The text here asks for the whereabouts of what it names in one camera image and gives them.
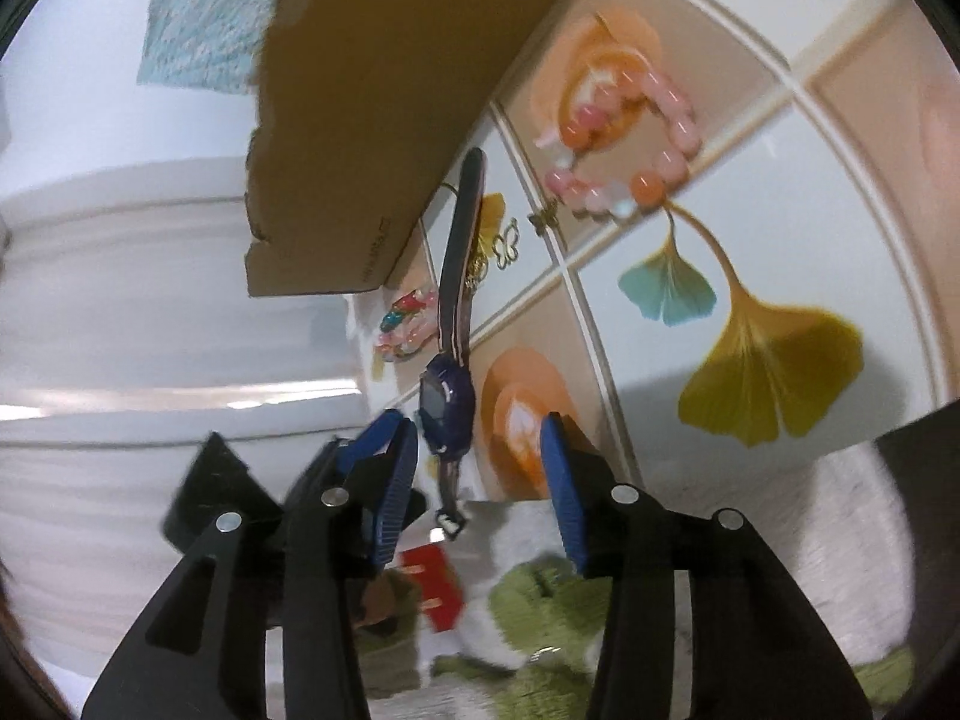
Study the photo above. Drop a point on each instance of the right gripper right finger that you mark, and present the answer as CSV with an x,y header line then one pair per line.
x,y
759,648

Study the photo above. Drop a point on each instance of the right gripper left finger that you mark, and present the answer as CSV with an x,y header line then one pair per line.
x,y
197,650

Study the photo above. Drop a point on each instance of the dark blue wrist watch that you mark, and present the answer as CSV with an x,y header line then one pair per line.
x,y
446,399

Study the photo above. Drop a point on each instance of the gold butterfly earring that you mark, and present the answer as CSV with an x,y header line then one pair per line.
x,y
504,246

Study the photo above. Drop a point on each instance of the white curtain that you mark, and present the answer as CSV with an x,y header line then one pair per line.
x,y
128,336

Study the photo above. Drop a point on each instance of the red card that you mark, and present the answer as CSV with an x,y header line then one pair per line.
x,y
442,599

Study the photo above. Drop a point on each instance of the brown cardboard box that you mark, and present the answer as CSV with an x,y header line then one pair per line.
x,y
362,106

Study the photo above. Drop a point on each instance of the teal patterned wall cloth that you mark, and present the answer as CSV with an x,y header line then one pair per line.
x,y
212,45

